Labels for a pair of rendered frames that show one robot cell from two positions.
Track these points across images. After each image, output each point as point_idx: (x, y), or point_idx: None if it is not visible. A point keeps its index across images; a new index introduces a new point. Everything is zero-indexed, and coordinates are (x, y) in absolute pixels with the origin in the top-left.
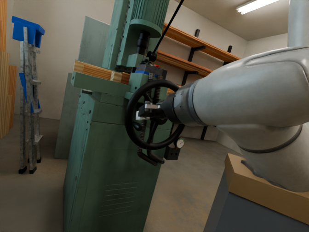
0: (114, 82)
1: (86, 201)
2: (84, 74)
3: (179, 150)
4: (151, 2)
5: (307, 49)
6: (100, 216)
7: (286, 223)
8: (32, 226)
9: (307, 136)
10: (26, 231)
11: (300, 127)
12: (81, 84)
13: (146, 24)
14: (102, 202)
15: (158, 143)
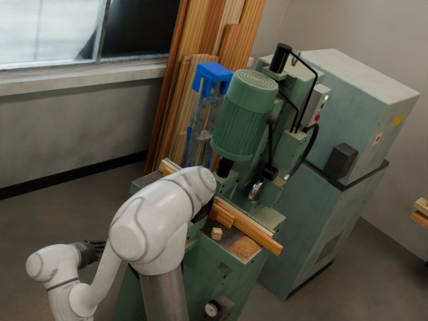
0: None
1: (127, 295)
2: (136, 185)
3: (216, 320)
4: (221, 125)
5: (34, 254)
6: (135, 320)
7: None
8: (120, 289)
9: (53, 295)
10: (113, 289)
11: (49, 288)
12: (134, 193)
13: (213, 148)
14: (138, 307)
15: None
